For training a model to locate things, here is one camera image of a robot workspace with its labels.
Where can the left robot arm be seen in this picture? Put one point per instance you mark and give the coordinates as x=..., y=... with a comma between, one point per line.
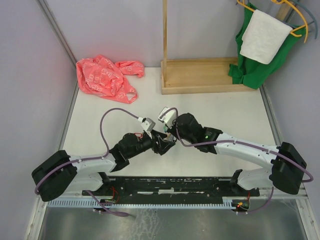
x=62, y=173

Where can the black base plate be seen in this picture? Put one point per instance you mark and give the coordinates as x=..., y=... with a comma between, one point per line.
x=171, y=189

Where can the grey cable duct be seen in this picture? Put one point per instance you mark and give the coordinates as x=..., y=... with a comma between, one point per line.
x=69, y=202

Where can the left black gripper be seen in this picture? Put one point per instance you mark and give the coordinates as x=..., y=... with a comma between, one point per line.
x=163, y=145

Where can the green shirt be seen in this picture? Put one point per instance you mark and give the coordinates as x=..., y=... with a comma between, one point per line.
x=251, y=73

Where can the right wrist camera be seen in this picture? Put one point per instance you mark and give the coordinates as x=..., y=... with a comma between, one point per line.
x=168, y=115

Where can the silver key holder blue handle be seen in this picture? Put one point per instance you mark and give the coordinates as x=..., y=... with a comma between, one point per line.
x=169, y=136

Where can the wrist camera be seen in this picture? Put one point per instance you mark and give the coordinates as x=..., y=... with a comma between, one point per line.
x=168, y=115
x=147, y=125

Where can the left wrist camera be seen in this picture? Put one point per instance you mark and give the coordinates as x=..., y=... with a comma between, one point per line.
x=147, y=125

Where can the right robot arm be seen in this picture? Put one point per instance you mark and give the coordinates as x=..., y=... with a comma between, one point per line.
x=281, y=166

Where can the wooden rack frame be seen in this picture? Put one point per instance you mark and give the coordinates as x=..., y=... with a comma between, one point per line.
x=195, y=75

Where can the white towel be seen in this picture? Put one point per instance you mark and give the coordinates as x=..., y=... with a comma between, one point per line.
x=263, y=37

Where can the pink patterned cloth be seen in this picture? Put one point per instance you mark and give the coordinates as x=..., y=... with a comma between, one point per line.
x=105, y=79

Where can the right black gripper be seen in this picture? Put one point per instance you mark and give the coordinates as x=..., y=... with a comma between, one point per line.
x=172, y=130

